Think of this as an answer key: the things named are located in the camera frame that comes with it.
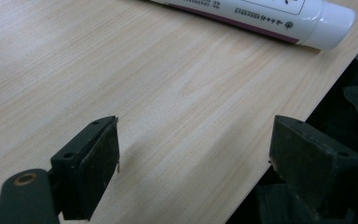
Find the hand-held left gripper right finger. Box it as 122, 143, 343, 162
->
268, 115, 358, 218

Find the white toothpaste tube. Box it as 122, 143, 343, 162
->
148, 0, 356, 50

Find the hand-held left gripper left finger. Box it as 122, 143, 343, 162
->
49, 115, 120, 221

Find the dark cloth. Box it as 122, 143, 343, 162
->
227, 59, 358, 224

